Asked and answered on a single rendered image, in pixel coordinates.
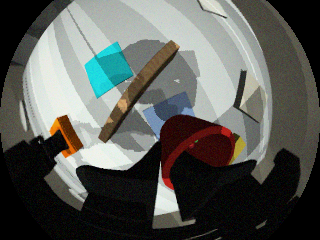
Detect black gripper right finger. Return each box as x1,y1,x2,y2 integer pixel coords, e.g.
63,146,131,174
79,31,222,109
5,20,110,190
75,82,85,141
169,151,257,221

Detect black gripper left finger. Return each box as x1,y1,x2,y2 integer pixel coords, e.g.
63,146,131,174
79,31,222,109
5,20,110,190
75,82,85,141
76,141,163,220

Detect yellow rectangular block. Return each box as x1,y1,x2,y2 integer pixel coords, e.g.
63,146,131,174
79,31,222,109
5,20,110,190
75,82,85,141
228,133,247,165

